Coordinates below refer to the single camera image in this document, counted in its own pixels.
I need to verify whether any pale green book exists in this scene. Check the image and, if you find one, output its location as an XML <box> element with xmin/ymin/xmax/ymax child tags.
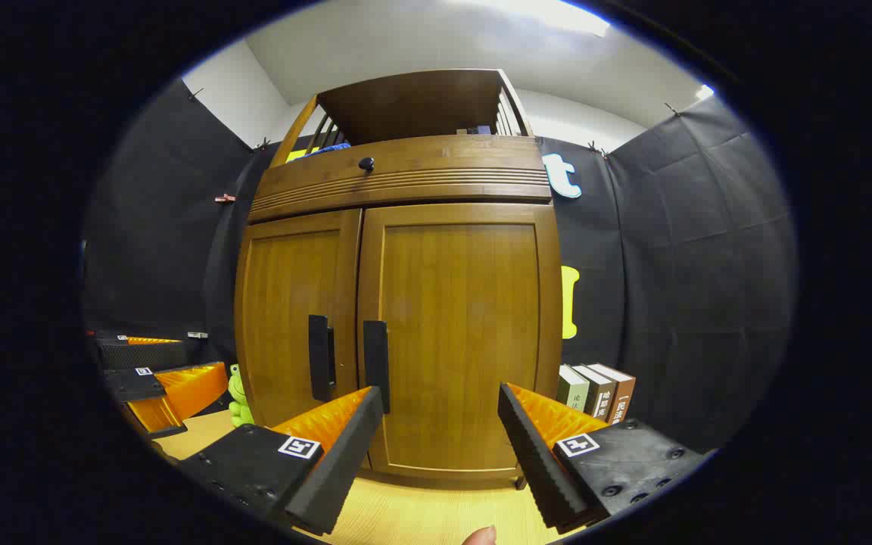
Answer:
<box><xmin>557</xmin><ymin>366</ymin><xmax>590</xmax><ymax>412</ymax></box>

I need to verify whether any black door handle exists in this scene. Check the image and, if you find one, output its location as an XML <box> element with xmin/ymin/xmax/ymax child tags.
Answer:
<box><xmin>308</xmin><ymin>315</ymin><xmax>337</xmax><ymax>403</ymax></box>
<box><xmin>363</xmin><ymin>320</ymin><xmax>391</xmax><ymax>414</ymax></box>

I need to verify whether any wooden cabinet door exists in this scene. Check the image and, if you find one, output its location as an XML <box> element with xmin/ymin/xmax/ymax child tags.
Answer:
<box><xmin>357</xmin><ymin>203</ymin><xmax>562</xmax><ymax>481</ymax></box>
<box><xmin>235</xmin><ymin>210</ymin><xmax>363</xmax><ymax>428</ymax></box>

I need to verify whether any brown book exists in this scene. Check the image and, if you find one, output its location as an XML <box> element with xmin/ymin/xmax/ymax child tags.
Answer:
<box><xmin>590</xmin><ymin>363</ymin><xmax>637</xmax><ymax>425</ymax></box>

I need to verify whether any wooden double-door shoe cabinet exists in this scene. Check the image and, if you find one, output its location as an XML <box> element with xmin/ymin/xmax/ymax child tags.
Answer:
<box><xmin>234</xmin><ymin>69</ymin><xmax>564</xmax><ymax>489</ymax></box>

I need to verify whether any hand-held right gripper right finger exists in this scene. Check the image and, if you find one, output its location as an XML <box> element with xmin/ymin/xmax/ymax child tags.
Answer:
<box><xmin>498</xmin><ymin>382</ymin><xmax>709</xmax><ymax>534</ymax></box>

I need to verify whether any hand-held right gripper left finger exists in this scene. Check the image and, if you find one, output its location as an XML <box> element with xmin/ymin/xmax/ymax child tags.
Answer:
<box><xmin>179</xmin><ymin>386</ymin><xmax>385</xmax><ymax>537</ymax></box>

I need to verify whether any wooden cabinet drawer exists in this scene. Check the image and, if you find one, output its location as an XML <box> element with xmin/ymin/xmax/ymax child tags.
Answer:
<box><xmin>248</xmin><ymin>135</ymin><xmax>553</xmax><ymax>224</ymax></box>

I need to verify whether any grey book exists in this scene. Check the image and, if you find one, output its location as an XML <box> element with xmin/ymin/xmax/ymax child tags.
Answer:
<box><xmin>572</xmin><ymin>364</ymin><xmax>617</xmax><ymax>419</ymax></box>

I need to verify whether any green frog plush toy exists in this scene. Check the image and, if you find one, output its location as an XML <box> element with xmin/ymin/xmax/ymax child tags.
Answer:
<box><xmin>227</xmin><ymin>364</ymin><xmax>255</xmax><ymax>428</ymax></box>

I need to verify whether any black backdrop cloth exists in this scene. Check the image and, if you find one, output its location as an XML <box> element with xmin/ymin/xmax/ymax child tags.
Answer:
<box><xmin>82</xmin><ymin>79</ymin><xmax>798</xmax><ymax>455</ymax></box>

